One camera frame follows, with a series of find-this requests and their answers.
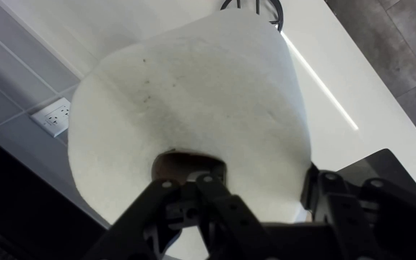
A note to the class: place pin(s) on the white paper towel roll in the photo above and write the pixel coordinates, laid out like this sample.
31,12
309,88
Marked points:
194,96

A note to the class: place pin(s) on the dark upper wall cabinet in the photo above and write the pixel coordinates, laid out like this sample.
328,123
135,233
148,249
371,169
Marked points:
20,207

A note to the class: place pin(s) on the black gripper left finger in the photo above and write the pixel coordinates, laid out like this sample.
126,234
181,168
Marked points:
217,217

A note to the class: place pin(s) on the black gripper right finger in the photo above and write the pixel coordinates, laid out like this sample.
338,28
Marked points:
371,207

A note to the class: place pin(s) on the white duplex wall outlet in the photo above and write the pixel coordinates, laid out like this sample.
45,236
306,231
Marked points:
51,117

